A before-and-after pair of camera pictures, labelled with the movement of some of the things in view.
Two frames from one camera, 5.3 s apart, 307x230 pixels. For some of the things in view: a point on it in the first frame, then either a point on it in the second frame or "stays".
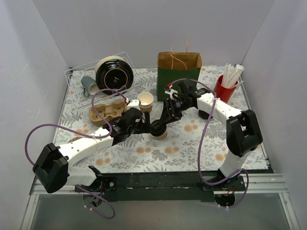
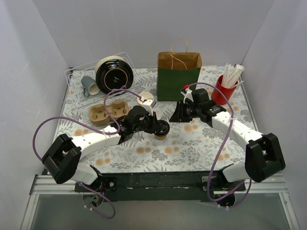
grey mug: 89,84 stays
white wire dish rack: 101,79 stays
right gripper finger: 165,116 to 177,116
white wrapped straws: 230,79 stays
